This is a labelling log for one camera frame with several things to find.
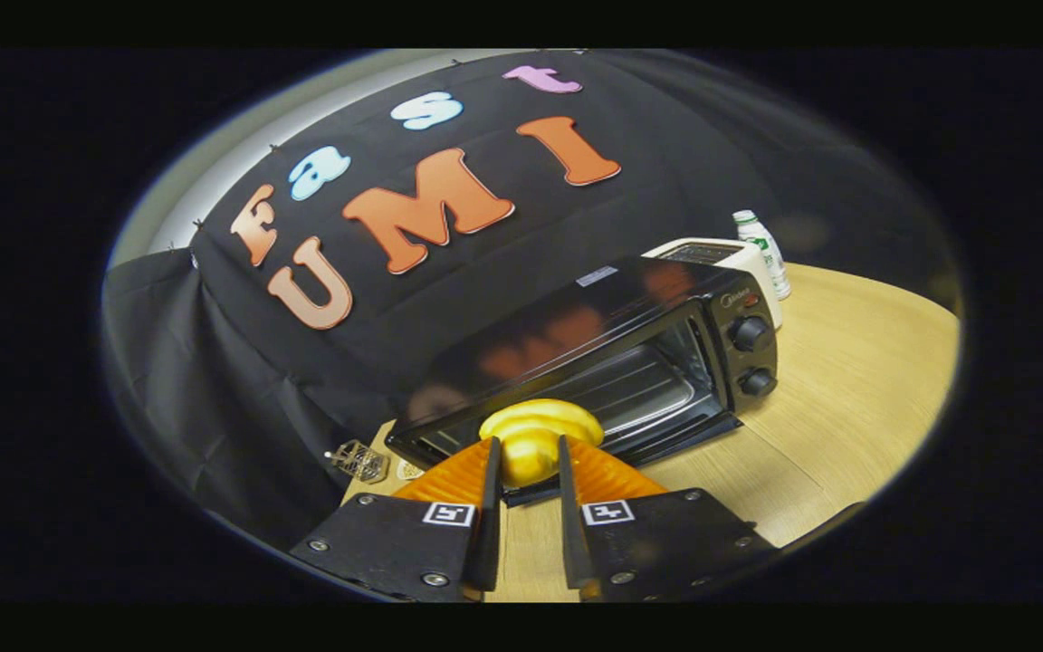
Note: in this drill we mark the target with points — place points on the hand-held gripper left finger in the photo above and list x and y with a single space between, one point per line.
492 516

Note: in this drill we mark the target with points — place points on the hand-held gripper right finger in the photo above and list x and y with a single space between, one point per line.
569 516

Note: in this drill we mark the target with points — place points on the golden croissant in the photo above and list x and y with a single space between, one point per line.
531 444

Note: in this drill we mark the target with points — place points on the black toaster oven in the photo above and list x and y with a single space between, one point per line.
576 308

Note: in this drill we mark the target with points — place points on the white pop-up toaster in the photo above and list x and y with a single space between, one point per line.
757 263

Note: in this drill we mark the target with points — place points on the small white patterned dish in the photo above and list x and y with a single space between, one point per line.
408 470

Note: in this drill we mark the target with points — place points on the white bottle green label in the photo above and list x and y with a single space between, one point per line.
770 263

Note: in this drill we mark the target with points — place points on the row of black cloth clips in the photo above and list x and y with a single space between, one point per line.
272 146

